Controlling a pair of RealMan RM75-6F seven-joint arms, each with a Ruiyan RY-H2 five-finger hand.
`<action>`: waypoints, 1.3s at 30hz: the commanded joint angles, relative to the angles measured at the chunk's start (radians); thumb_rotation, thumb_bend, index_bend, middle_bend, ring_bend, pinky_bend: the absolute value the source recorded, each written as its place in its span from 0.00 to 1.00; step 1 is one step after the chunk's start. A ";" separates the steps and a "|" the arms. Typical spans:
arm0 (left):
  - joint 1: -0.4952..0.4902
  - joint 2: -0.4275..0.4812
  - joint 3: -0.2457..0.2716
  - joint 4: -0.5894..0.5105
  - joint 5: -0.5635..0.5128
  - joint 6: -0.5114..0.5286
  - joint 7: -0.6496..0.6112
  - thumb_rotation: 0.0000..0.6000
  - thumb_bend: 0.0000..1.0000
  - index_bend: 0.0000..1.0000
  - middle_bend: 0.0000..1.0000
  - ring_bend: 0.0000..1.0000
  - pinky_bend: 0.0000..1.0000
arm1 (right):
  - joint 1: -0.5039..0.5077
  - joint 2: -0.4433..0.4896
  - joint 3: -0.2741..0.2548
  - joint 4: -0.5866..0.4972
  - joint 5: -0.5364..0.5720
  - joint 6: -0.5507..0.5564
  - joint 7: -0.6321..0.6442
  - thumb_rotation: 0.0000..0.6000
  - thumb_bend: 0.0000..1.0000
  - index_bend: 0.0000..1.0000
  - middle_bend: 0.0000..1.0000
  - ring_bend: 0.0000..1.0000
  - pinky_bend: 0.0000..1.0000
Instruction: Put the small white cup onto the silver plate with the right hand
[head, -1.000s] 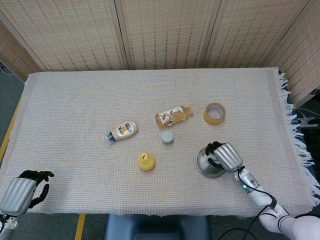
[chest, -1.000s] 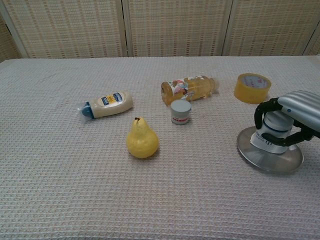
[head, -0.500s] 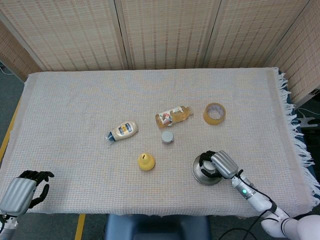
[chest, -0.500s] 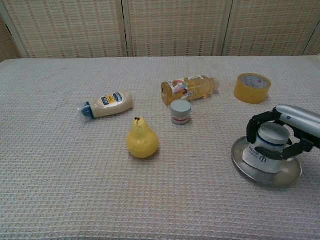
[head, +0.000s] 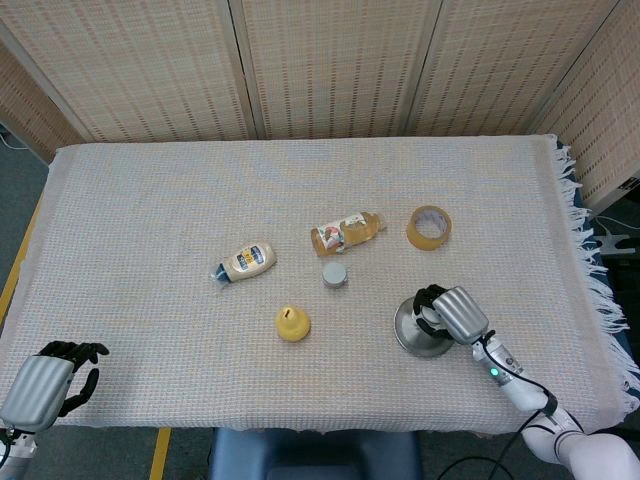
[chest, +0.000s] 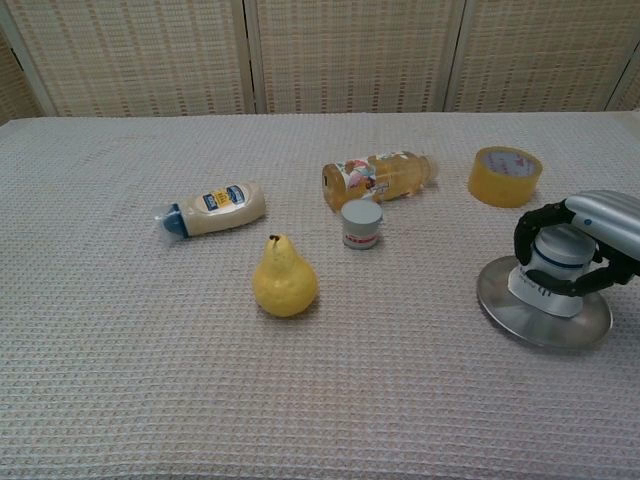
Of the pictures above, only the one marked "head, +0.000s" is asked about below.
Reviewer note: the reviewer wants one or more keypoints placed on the white metal stand foot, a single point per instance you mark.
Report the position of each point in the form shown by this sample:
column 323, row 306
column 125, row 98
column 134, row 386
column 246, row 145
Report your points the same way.
column 612, row 244

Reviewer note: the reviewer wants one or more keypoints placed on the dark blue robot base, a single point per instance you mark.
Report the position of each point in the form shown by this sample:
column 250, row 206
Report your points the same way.
column 310, row 450

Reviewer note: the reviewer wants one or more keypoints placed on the yellow packing tape roll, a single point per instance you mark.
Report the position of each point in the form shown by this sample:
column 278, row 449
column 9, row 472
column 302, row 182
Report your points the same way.
column 417, row 240

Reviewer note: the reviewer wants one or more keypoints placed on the mayonnaise squeeze bottle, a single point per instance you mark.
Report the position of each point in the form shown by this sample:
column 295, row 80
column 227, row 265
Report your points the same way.
column 250, row 260

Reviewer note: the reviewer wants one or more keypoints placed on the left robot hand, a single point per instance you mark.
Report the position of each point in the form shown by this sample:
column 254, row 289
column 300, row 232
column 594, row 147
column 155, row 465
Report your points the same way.
column 37, row 390

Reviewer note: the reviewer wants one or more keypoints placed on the yellow pear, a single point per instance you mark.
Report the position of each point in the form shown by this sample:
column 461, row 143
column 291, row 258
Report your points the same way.
column 292, row 327

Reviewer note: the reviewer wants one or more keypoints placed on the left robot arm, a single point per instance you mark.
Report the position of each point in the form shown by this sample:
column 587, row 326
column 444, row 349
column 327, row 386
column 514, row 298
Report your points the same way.
column 19, row 450

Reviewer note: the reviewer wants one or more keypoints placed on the round metal plate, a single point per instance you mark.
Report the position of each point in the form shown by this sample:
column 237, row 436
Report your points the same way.
column 407, row 336

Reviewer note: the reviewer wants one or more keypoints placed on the beige waffle tablecloth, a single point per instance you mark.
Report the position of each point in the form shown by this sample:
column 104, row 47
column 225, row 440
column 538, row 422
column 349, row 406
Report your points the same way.
column 150, row 225

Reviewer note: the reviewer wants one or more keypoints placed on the white paper cup blue print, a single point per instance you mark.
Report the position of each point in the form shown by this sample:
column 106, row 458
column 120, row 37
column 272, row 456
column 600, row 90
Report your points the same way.
column 430, row 316

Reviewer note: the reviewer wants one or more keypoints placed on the small grey can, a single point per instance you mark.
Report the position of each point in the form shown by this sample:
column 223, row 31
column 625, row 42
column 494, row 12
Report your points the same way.
column 334, row 274

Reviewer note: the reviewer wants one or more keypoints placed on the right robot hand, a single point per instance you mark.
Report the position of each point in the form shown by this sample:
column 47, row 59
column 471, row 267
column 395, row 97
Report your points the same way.
column 460, row 315

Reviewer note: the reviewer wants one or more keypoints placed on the yellow juice bottle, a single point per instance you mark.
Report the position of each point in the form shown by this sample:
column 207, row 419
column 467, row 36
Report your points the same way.
column 360, row 230

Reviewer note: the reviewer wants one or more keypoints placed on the woven folding screen panel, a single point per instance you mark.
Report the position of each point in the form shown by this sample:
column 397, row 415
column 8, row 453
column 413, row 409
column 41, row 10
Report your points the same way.
column 605, row 100
column 140, row 65
column 25, row 110
column 340, row 65
column 500, row 65

